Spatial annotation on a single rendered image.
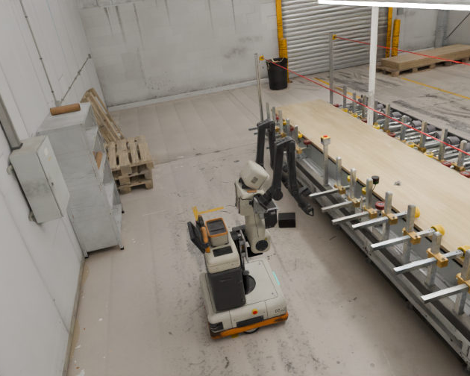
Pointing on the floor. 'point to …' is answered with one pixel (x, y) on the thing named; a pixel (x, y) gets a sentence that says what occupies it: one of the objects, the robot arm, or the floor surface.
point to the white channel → (372, 63)
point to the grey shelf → (86, 178)
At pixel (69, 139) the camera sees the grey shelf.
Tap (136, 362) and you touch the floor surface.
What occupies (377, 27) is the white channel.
